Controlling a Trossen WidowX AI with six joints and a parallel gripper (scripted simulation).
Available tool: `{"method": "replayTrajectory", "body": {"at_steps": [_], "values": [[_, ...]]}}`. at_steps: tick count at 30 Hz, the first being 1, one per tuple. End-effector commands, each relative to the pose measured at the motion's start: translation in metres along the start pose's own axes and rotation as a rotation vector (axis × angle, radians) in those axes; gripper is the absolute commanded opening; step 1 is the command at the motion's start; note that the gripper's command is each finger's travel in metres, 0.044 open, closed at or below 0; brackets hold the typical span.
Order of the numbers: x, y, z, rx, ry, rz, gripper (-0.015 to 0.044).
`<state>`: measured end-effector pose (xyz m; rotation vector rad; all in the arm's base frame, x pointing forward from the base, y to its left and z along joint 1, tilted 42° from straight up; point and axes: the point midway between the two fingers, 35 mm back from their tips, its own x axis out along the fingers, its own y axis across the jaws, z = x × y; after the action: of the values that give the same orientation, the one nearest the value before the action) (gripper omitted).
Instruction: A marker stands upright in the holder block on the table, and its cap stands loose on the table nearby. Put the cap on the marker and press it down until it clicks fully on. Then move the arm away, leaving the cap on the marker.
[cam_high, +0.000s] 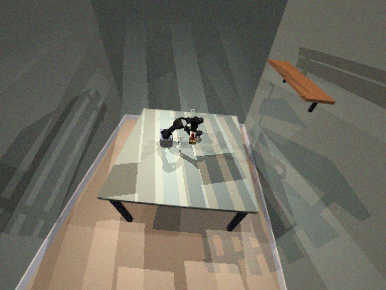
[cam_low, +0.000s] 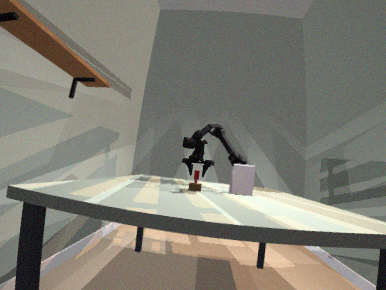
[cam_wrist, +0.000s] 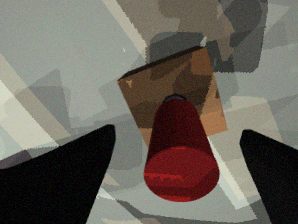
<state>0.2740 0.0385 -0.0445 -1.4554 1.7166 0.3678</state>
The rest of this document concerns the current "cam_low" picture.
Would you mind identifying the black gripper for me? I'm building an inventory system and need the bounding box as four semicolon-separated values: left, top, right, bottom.
182;150;214;177

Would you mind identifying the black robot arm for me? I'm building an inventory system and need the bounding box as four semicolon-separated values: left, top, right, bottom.
183;124;247;168

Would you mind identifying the brown square block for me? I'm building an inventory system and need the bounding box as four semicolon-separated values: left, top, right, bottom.
188;183;202;192

